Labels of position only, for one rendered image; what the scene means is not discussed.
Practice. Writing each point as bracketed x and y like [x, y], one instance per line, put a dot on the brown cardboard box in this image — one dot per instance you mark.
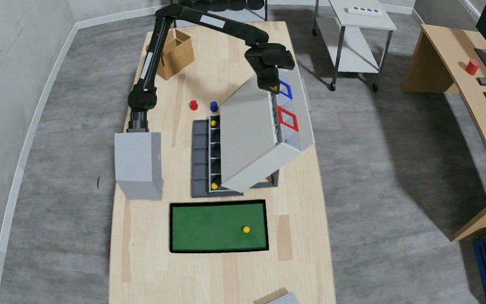
[177, 54]

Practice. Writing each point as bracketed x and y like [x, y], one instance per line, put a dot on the red plug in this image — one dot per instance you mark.
[193, 105]

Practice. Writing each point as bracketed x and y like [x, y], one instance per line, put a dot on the blue plug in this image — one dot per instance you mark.
[214, 106]

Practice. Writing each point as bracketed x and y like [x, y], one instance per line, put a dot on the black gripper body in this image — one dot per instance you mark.
[262, 82]

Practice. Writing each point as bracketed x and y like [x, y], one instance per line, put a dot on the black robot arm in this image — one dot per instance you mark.
[260, 54]

